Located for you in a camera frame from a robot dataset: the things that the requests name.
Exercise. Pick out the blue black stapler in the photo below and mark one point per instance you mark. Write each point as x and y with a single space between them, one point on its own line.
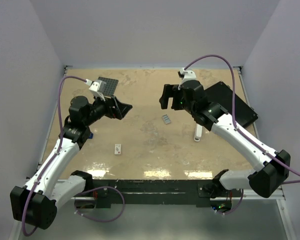
91 135

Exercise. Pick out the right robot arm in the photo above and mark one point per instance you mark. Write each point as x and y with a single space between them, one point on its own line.
267 172

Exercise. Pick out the white staple box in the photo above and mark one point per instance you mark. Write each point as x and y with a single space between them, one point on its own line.
117 149

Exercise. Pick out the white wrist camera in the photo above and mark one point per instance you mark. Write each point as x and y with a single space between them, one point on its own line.
186 75
96 88

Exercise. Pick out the white stapler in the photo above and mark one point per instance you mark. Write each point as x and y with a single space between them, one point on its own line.
198 133

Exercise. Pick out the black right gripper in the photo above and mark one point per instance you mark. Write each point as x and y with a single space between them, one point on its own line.
171 90

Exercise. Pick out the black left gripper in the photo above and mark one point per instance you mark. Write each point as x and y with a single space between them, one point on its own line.
118 111

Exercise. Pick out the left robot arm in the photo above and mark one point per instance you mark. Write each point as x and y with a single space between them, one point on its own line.
37 202

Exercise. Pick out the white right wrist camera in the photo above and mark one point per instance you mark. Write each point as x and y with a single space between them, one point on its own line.
186 75

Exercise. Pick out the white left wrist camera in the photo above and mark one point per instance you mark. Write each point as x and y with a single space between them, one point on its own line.
96 88

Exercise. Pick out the grey studded baseplate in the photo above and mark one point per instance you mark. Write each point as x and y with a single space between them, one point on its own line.
110 85

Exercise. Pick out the black ribbed case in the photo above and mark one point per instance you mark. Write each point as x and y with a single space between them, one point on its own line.
222 94

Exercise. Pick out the grey staple tray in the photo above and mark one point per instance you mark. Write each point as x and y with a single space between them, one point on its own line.
166 119

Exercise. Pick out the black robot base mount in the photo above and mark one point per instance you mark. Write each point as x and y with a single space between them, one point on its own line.
201 193

